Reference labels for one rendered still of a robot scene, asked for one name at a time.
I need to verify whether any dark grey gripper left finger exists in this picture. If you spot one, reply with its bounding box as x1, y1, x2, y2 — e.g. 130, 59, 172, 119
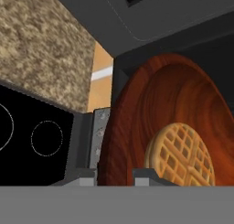
50, 167, 99, 187

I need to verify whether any black hob with grey frame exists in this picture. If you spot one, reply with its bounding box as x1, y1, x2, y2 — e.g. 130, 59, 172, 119
0, 79, 112, 187

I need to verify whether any brown wooden bowl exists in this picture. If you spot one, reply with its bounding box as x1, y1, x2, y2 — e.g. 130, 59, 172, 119
98, 52, 234, 187

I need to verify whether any golden round waffle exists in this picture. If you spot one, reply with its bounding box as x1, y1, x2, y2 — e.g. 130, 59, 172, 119
144, 122, 217, 187

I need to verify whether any orange wooden cupboard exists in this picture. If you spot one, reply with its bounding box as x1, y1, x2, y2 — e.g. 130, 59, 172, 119
87, 40, 114, 113

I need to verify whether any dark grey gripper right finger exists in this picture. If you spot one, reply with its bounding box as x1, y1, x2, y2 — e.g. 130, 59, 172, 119
132, 167, 181, 187

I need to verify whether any white cupboard handle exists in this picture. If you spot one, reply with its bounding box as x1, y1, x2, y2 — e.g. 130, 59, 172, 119
90, 65, 114, 82

